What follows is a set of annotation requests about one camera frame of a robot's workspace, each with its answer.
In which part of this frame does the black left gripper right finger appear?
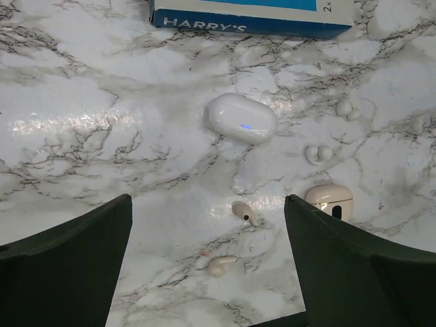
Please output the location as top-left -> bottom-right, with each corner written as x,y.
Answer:
284,195 -> 435,326

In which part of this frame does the white clip earbud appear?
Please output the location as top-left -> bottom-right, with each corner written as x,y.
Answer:
336,99 -> 360,121
305,145 -> 333,166

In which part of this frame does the white earbud charging case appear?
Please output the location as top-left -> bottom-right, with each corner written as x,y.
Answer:
205,93 -> 277,145

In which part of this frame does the beige stem earbud upper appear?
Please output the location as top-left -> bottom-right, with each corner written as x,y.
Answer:
232,201 -> 259,226

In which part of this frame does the blue Harry's razor box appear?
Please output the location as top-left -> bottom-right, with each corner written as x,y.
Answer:
149,0 -> 354,40

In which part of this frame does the beige small earbud case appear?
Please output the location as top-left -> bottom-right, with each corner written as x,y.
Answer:
305,184 -> 354,221

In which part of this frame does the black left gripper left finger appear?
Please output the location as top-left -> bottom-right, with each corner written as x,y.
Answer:
1,194 -> 132,326

